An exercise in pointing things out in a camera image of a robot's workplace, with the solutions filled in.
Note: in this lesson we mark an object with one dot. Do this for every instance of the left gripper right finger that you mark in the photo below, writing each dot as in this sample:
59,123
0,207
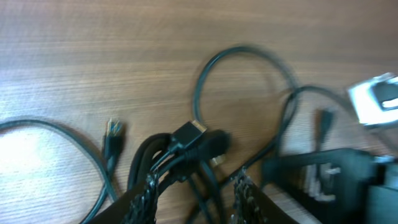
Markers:
253,206

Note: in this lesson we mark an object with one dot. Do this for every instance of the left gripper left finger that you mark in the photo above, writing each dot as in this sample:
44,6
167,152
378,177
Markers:
138,205

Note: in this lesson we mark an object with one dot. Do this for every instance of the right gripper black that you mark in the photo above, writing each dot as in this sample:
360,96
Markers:
335,186

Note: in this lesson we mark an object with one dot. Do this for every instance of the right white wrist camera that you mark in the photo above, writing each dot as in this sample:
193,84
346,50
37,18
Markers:
375,100

